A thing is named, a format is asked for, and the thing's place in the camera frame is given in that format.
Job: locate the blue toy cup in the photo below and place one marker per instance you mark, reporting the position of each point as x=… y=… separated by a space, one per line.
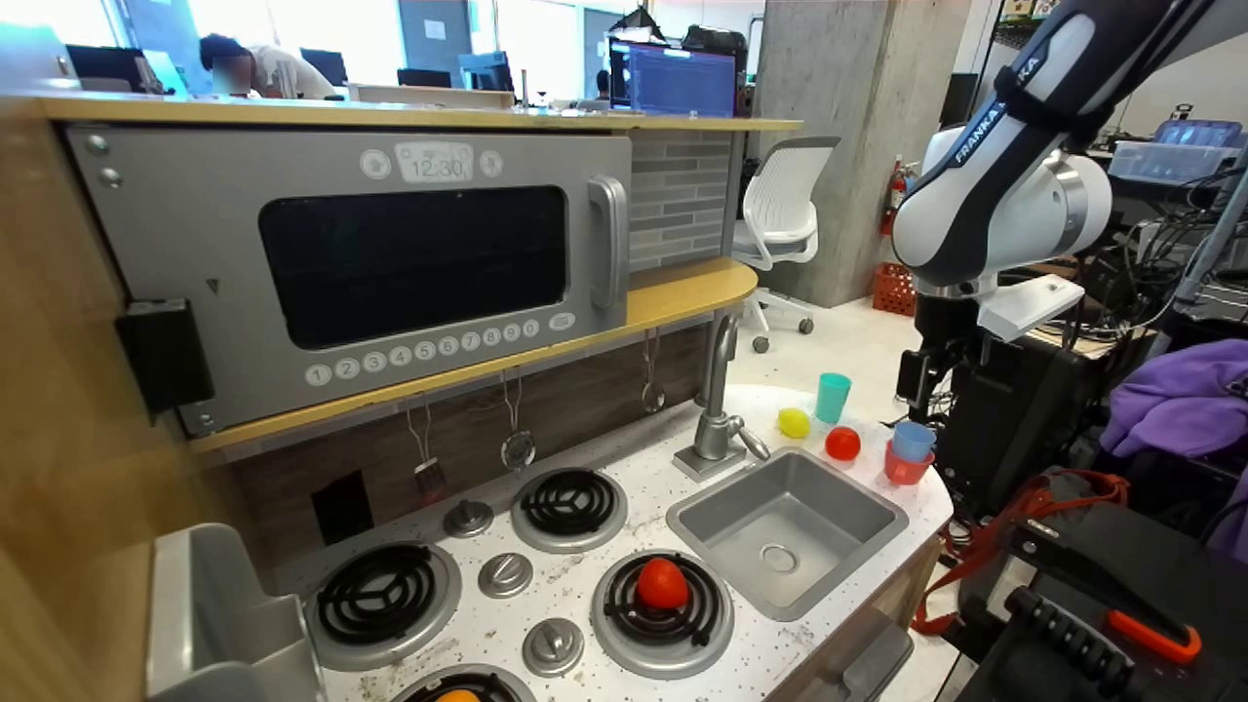
x=915 y=443

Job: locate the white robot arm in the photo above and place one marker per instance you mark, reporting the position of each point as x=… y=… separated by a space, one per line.
x=1015 y=186

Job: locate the grey toy faucet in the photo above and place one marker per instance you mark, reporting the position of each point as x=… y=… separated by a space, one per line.
x=719 y=436

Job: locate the back right stove burner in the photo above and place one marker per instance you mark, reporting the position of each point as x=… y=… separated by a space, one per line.
x=565 y=514

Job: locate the stove burner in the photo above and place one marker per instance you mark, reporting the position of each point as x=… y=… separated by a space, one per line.
x=467 y=683
x=662 y=614
x=383 y=606
x=565 y=514

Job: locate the yellow toy cup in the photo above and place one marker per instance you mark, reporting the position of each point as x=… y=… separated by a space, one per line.
x=792 y=422

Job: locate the white office chair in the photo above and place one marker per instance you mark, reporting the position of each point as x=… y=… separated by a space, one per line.
x=779 y=210

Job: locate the teal toy cup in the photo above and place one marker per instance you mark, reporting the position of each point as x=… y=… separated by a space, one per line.
x=832 y=401

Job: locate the red toy ball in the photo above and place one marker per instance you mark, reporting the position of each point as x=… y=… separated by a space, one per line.
x=662 y=586

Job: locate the grey toy sink basin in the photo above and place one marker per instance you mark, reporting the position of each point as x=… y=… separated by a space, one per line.
x=785 y=534

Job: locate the blue computer monitor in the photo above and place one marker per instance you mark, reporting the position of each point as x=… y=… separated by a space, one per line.
x=680 y=82

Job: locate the front right stove burner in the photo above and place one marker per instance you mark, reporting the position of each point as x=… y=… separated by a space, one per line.
x=662 y=614

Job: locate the red toy mug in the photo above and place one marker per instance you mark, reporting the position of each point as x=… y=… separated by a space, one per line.
x=901 y=469

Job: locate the grey toy microwave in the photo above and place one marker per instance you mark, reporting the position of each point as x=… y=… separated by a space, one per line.
x=324 y=262

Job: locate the toy kitchen wooden cabinet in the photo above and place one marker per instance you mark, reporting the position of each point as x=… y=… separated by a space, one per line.
x=87 y=478

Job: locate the back left stove burner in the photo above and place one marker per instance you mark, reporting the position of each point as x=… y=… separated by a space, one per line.
x=383 y=606

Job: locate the front left stove burner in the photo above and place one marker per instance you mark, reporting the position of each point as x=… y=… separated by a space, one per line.
x=467 y=683

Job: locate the orange toy ball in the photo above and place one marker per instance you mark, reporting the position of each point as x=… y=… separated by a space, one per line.
x=457 y=697

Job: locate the person in background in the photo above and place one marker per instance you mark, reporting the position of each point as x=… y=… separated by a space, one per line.
x=257 y=67

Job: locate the black box on cabinet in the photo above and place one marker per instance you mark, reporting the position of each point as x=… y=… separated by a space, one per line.
x=164 y=354

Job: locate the purple cloth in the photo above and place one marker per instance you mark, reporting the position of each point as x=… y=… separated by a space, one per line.
x=1185 y=404

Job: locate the orange handled clamp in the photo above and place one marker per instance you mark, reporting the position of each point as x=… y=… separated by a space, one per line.
x=1128 y=614

